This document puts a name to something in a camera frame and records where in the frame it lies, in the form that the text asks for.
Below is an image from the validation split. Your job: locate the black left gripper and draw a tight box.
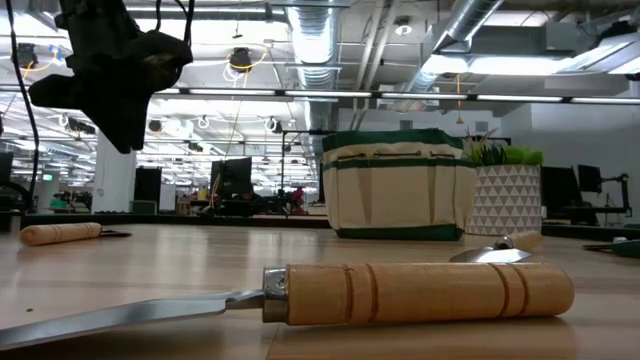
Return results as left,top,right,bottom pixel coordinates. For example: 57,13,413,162
28,30,194,155

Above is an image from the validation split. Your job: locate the dark head wooden-handled tool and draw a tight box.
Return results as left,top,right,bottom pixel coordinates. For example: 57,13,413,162
19,222,133,247

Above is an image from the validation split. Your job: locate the long steel blade wooden-handled tool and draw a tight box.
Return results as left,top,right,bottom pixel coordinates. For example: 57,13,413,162
0,262,576,353

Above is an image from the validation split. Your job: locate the green-handled pruner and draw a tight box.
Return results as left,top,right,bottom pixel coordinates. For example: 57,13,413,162
582,238,640,260

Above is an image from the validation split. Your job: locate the black monitor on arm mount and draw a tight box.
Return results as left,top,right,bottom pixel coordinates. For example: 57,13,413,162
577,163,632,214

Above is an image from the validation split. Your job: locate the canvas gardening bag green trim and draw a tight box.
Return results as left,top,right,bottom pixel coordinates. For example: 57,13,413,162
321,128,479,242

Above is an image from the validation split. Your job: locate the black background monitor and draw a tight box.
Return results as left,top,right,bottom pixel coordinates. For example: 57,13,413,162
209,157,254,202
540,165,581,212

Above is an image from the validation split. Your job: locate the long LED light bar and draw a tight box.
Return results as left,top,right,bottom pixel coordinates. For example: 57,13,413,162
0,85,640,106

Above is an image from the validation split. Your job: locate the succulent in white patterned pot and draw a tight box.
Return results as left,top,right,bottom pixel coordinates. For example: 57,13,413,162
462,128,545,237

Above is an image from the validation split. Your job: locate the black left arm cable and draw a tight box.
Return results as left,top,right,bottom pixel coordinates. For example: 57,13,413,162
153,0,195,47

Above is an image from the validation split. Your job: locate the black ceiling cable reel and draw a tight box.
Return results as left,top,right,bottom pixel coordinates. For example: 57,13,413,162
228,47,254,74

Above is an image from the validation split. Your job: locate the long black hanging cable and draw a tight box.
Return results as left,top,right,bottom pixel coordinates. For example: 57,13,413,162
3,0,41,211

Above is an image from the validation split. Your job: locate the black aluminium station frame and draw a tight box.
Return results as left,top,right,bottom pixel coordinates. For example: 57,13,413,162
0,209,640,242

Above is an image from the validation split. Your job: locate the silver corrugated duct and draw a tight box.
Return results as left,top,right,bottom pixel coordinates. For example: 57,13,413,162
285,0,347,132
403,0,506,96

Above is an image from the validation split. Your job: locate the yellow hanging cord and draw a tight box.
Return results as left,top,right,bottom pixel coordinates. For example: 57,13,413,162
453,73,465,125

